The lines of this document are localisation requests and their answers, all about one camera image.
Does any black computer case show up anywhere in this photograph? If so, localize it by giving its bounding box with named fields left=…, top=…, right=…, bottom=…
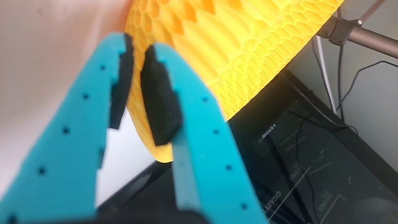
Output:
left=96, top=68, right=398, bottom=224

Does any white cable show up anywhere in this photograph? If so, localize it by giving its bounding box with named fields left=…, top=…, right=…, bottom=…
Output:
left=315, top=35, right=339, bottom=116

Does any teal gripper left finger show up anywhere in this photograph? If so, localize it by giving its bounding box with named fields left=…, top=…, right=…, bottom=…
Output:
left=0, top=32, right=135, bottom=224

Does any black cable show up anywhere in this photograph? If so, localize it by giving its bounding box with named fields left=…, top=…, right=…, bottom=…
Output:
left=336, top=45, right=346, bottom=121
left=340, top=60, right=398, bottom=105

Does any orange honeycomb bowl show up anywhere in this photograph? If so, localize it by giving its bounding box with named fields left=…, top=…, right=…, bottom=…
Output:
left=123, top=0, right=346, bottom=164

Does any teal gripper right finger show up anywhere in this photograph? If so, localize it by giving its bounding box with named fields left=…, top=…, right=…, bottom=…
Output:
left=140, top=42, right=269, bottom=224

